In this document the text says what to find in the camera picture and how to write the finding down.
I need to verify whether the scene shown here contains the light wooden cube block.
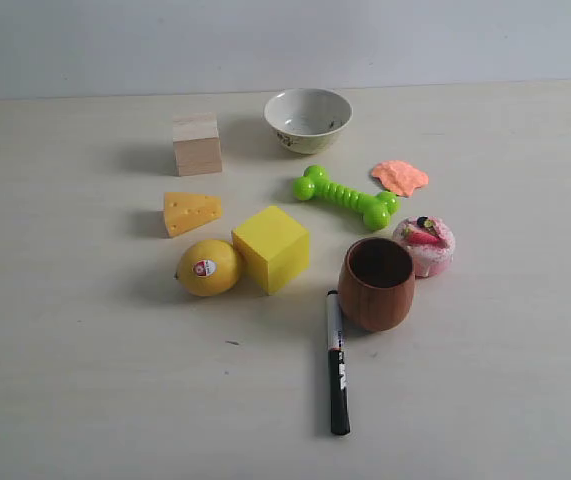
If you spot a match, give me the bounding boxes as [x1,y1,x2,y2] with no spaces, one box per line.
[172,113,223,176]

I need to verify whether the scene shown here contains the brown wooden cup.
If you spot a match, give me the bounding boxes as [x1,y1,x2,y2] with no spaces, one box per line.
[338,237,415,332]

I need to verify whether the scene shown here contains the yellow lemon with sticker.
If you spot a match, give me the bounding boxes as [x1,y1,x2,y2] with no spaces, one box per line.
[175,239,243,297]

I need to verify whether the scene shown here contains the yellow foam cube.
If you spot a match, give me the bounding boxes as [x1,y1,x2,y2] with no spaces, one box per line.
[231,206,310,295]

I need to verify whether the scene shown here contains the yellow toy cheese wedge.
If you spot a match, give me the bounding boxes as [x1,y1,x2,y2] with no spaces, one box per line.
[163,192,222,238]

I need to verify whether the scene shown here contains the green toy dog bone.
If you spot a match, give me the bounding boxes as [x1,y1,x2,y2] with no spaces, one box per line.
[292,165,400,231]

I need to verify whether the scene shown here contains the pink toy strawberry cake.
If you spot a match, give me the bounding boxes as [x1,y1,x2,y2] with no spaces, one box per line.
[392,216,456,278]

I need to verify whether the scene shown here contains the black and white marker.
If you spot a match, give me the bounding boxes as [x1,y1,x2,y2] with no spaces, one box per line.
[326,290,351,436]

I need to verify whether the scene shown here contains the orange slime blob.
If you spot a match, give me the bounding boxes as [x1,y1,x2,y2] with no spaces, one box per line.
[371,160,429,198]

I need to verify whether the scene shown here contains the white floral ceramic bowl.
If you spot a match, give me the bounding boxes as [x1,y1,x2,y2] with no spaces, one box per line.
[263,88,353,155]

